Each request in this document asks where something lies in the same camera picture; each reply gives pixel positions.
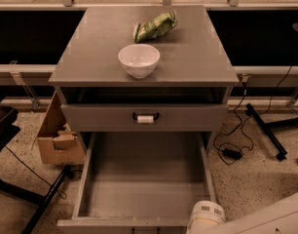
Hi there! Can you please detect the grey drawer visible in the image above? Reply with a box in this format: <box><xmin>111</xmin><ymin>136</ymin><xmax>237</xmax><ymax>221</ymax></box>
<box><xmin>61</xmin><ymin>104</ymin><xmax>227</xmax><ymax>132</ymax></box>
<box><xmin>57</xmin><ymin>132</ymin><xmax>216</xmax><ymax>234</ymax></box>

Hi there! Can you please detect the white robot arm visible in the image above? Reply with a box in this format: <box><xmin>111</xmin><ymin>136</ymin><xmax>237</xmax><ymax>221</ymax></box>
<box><xmin>186</xmin><ymin>192</ymin><xmax>298</xmax><ymax>234</ymax></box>

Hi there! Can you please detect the grey drawer cabinet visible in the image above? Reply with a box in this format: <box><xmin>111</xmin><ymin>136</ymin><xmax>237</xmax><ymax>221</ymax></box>
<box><xmin>50</xmin><ymin>6</ymin><xmax>238</xmax><ymax>148</ymax></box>

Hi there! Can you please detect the grey top drawer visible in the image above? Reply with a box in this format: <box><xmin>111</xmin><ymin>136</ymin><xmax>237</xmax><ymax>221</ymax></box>
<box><xmin>61</xmin><ymin>104</ymin><xmax>227</xmax><ymax>132</ymax></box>

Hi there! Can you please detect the white ceramic bowl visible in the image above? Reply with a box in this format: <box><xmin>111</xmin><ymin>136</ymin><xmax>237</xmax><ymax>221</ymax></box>
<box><xmin>118</xmin><ymin>44</ymin><xmax>161</xmax><ymax>79</ymax></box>

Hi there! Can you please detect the green snack bag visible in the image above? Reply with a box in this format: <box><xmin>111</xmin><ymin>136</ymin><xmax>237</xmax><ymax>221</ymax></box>
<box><xmin>132</xmin><ymin>11</ymin><xmax>177</xmax><ymax>44</ymax></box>

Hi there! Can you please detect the cardboard box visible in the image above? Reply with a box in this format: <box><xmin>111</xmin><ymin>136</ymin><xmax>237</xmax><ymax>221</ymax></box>
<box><xmin>37</xmin><ymin>94</ymin><xmax>86</xmax><ymax>165</ymax></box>

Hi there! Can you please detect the black metal stand leg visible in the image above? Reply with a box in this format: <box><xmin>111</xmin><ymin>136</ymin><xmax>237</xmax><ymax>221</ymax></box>
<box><xmin>246</xmin><ymin>103</ymin><xmax>298</xmax><ymax>161</ymax></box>

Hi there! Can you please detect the black power adapter with cable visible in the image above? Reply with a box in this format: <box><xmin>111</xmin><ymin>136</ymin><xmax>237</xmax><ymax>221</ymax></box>
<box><xmin>213</xmin><ymin>85</ymin><xmax>254</xmax><ymax>166</ymax></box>

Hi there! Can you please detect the black floor cable left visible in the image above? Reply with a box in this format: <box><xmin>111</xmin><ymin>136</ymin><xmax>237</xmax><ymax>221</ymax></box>
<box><xmin>4</xmin><ymin>145</ymin><xmax>68</xmax><ymax>200</ymax></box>

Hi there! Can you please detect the black table frame left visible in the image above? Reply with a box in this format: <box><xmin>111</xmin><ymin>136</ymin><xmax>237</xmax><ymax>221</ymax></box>
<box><xmin>0</xmin><ymin>106</ymin><xmax>73</xmax><ymax>234</ymax></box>

